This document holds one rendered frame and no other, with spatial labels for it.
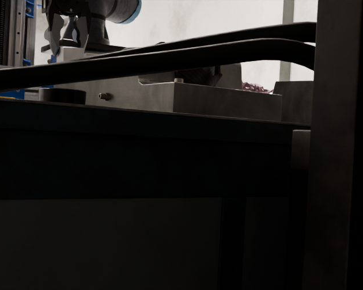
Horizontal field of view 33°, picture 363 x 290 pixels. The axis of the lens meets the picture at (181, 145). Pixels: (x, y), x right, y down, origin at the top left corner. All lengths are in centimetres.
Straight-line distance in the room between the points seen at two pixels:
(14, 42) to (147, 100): 92
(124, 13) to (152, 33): 454
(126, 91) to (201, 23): 455
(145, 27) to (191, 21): 101
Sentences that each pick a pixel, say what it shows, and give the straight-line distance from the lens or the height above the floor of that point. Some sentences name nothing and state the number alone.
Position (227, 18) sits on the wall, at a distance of 537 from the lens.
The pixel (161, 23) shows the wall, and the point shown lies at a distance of 646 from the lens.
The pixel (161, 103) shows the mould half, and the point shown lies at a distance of 110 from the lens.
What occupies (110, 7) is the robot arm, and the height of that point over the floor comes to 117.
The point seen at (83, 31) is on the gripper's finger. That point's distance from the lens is 144.
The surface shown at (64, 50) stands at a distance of 140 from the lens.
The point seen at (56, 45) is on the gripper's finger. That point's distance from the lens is 141.
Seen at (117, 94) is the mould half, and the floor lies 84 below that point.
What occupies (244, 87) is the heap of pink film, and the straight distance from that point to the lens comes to 157.
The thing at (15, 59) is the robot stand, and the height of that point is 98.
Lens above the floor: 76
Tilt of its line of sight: level
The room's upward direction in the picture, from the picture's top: 3 degrees clockwise
